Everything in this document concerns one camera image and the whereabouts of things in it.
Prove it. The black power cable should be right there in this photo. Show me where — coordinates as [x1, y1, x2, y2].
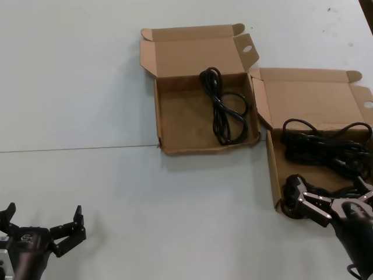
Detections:
[280, 117, 373, 178]
[281, 174, 373, 220]
[199, 66, 252, 146]

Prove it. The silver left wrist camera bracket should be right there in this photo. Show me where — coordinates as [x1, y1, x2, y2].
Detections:
[0, 230, 14, 280]

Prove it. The open cardboard box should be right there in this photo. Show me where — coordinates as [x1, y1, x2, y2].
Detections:
[249, 67, 373, 212]

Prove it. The cardboard box with torn edge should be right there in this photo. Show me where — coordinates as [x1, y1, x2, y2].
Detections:
[139, 23, 262, 156]

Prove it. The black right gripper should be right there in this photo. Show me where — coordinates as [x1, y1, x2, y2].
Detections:
[287, 174, 373, 230]

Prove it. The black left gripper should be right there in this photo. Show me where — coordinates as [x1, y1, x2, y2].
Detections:
[0, 202, 87, 280]

